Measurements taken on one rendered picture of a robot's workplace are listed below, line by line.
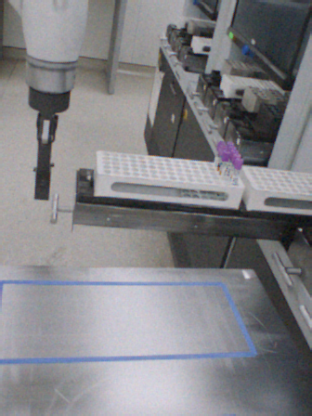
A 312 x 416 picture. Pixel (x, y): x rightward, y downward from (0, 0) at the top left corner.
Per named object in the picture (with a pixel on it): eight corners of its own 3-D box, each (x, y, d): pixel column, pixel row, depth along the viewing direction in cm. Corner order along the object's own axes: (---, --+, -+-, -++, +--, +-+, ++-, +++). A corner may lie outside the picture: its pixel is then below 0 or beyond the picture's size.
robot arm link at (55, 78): (79, 52, 90) (75, 83, 93) (29, 45, 88) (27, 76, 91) (78, 66, 82) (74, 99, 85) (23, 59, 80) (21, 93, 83)
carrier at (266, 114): (274, 137, 137) (280, 118, 134) (266, 136, 136) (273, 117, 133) (261, 122, 147) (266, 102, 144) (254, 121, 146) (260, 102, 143)
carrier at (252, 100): (257, 117, 150) (263, 98, 147) (252, 116, 149) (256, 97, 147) (246, 103, 160) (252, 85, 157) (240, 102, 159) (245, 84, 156)
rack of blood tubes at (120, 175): (226, 188, 109) (232, 164, 106) (238, 214, 100) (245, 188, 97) (92, 176, 104) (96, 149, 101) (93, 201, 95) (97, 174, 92)
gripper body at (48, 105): (70, 97, 85) (65, 145, 89) (71, 81, 92) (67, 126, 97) (26, 92, 83) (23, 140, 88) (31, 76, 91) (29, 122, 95)
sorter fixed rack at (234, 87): (295, 101, 177) (301, 85, 174) (305, 112, 169) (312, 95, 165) (218, 91, 172) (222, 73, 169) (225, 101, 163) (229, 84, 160)
